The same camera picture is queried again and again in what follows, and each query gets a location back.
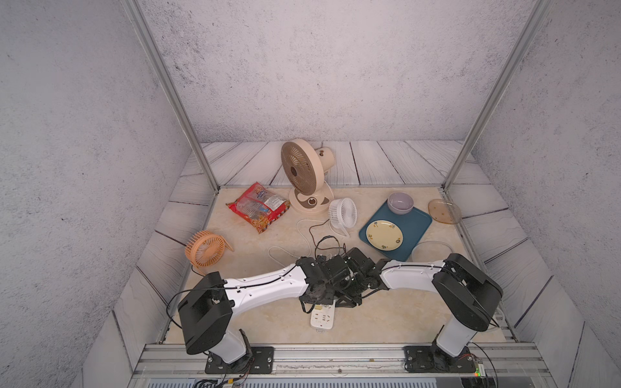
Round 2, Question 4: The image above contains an aluminium frame post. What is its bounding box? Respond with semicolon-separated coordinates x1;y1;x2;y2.
441;0;553;192
121;0;220;193

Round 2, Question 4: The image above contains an aluminium front rail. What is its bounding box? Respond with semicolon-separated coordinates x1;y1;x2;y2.
130;343;556;387

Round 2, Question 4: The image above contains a small white fan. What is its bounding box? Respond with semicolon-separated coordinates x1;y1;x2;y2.
328;197;357;237

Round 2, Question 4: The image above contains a black cable to green plug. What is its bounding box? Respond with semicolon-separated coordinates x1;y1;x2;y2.
309;219;346;260

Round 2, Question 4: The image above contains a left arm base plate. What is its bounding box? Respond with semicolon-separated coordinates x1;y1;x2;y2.
205;346;274;375

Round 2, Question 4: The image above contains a lilac ceramic bowl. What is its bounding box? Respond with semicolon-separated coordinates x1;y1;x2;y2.
387;192;414;215

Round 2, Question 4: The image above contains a right aluminium frame post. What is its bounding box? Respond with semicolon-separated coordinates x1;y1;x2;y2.
441;0;553;192

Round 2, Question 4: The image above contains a cream plate with characters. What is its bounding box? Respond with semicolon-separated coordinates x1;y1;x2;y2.
365;220;404;252

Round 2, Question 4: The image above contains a red snack bag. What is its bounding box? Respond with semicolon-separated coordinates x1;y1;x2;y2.
227;182;291;234

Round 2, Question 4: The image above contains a white power strip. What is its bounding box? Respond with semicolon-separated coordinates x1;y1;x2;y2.
310;301;336;331

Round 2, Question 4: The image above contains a beige desk fan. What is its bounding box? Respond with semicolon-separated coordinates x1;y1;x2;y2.
281;139;336;214

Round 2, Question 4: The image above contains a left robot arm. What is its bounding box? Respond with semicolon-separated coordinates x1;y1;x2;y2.
178;255;353;367

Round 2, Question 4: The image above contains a small orange fan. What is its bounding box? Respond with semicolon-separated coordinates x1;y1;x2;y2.
184;231;234;270

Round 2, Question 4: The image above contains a white fan cable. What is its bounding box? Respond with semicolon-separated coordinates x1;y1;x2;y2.
267;217;336;268

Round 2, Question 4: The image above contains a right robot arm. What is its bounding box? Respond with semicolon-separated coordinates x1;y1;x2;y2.
334;248;503;358

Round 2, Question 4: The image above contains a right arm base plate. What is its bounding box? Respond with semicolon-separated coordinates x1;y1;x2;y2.
403;344;478;373

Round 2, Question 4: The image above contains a left aluminium frame post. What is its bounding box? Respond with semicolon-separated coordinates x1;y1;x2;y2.
121;0;220;193

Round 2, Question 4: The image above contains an amber glass dish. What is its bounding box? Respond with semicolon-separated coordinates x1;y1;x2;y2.
428;199;463;225

